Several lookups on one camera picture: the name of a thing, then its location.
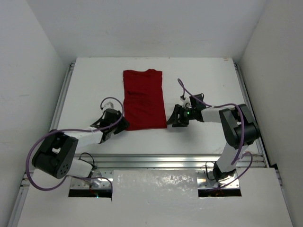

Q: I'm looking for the white foam cover panel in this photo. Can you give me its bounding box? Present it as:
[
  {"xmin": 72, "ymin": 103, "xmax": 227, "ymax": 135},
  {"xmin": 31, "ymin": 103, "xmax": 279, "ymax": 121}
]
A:
[{"xmin": 18, "ymin": 168, "xmax": 292, "ymax": 227}]

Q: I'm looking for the aluminium frame rail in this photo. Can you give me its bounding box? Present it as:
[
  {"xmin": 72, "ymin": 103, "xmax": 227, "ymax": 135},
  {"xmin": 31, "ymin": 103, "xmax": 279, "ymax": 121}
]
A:
[{"xmin": 39, "ymin": 61, "xmax": 282, "ymax": 169}]

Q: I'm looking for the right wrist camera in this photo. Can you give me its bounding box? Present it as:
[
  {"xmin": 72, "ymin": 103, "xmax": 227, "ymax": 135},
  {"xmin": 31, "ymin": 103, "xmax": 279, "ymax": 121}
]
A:
[{"xmin": 180, "ymin": 96, "xmax": 191, "ymax": 108}]

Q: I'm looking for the red t shirt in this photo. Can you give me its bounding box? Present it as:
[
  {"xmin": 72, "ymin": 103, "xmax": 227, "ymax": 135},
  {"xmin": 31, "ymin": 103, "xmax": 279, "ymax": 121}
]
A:
[{"xmin": 123, "ymin": 69, "xmax": 167, "ymax": 131}]

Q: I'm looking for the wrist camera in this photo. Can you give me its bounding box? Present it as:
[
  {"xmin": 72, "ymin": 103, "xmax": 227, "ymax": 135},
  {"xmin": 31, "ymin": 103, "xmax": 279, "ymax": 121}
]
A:
[
  {"xmin": 180, "ymin": 96, "xmax": 191, "ymax": 108},
  {"xmin": 100, "ymin": 102, "xmax": 114, "ymax": 111}
]

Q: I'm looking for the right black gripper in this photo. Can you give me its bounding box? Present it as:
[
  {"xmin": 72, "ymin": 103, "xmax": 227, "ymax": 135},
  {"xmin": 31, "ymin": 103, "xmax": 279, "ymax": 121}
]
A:
[{"xmin": 167, "ymin": 105, "xmax": 197, "ymax": 128}]

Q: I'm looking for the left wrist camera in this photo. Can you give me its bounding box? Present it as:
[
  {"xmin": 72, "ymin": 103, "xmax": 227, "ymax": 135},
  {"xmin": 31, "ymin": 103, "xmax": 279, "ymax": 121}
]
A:
[{"xmin": 100, "ymin": 102, "xmax": 114, "ymax": 111}]

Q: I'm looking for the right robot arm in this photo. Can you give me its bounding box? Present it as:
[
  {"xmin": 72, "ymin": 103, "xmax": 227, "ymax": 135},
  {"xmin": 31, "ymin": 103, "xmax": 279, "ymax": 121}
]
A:
[{"xmin": 167, "ymin": 93, "xmax": 260, "ymax": 182}]

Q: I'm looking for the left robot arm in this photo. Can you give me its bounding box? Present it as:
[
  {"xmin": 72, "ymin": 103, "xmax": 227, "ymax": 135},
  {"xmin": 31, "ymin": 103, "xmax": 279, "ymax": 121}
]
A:
[{"xmin": 32, "ymin": 108, "xmax": 130, "ymax": 179}]

